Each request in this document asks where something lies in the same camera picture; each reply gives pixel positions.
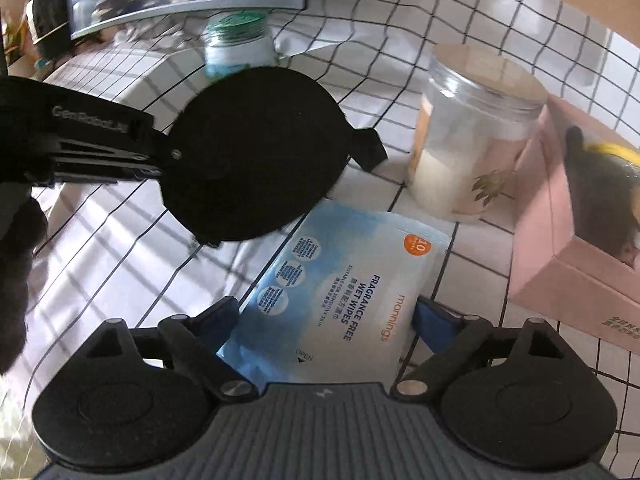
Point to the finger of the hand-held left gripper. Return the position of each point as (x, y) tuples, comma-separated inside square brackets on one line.
[(369, 150)]

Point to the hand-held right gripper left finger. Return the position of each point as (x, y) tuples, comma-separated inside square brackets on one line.
[(222, 317)]

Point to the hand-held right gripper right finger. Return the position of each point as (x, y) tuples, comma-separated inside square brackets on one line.
[(431, 321)]

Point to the blue wet wipes pack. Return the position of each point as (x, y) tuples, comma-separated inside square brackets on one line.
[(340, 280)]

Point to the person's left forearm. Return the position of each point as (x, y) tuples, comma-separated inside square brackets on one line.
[(17, 280)]

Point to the clear plastic jar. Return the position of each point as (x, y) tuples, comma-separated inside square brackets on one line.
[(470, 140)]

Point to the green-lidded small jar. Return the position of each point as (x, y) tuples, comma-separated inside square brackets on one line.
[(237, 45)]

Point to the pink cardboard box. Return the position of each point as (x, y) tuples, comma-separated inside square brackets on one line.
[(550, 260)]

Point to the white cloth with black lines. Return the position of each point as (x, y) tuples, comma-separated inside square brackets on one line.
[(110, 240)]

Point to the black and yellow plush toy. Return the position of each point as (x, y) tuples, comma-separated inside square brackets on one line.
[(605, 195)]

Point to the black and white device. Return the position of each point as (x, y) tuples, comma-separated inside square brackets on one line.
[(50, 20)]

